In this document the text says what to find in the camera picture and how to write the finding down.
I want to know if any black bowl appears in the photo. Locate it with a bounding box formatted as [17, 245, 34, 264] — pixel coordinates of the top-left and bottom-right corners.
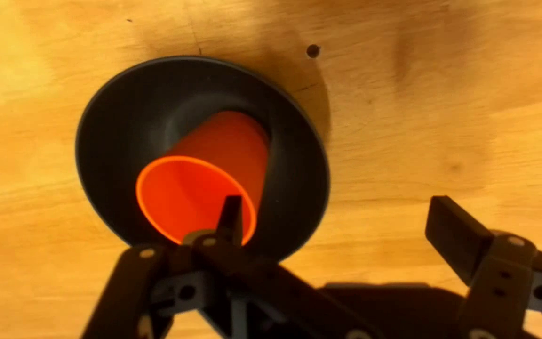
[74, 54, 333, 264]

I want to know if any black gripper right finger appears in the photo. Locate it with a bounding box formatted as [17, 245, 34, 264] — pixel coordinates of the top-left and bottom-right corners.
[424, 194, 542, 339]

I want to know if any orange plastic cup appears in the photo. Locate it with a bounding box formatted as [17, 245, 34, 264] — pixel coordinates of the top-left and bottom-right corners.
[134, 109, 271, 248]

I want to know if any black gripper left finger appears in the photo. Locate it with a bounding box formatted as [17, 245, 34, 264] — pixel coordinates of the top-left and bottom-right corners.
[81, 194, 380, 339]

